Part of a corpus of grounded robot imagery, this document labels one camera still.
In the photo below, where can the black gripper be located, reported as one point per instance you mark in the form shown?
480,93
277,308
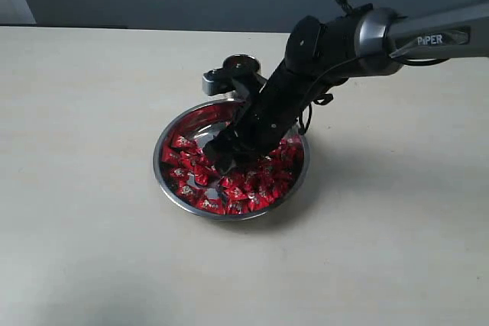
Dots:
263,124

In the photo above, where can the red wrapped candy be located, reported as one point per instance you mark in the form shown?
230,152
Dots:
169,156
179,142
214,206
188,193
235,194
290,152

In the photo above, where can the round steel plate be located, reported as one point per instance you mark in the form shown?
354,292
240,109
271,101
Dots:
267,181

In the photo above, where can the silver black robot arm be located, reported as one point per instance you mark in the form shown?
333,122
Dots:
364,42

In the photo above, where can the small steel cup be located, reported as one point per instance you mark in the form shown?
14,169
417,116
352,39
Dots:
245,74

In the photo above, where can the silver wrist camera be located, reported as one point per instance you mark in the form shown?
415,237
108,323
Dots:
217,82

